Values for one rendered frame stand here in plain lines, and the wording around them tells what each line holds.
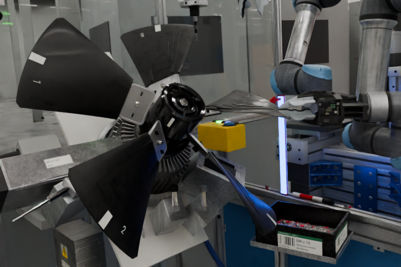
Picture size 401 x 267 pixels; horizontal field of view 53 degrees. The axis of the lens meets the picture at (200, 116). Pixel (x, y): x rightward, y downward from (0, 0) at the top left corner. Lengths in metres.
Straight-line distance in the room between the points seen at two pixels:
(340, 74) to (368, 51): 4.57
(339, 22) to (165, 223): 4.94
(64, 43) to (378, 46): 0.78
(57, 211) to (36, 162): 0.12
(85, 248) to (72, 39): 0.60
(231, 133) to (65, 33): 0.73
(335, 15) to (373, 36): 4.52
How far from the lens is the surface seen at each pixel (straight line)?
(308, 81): 1.68
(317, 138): 1.66
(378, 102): 1.05
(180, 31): 1.21
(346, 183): 1.65
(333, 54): 5.65
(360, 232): 1.27
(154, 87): 1.08
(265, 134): 2.41
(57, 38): 0.98
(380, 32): 1.17
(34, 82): 0.96
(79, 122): 1.18
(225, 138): 1.46
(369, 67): 1.16
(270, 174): 2.48
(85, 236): 1.25
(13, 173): 0.92
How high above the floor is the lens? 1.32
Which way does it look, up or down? 8 degrees down
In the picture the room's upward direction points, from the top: 3 degrees counter-clockwise
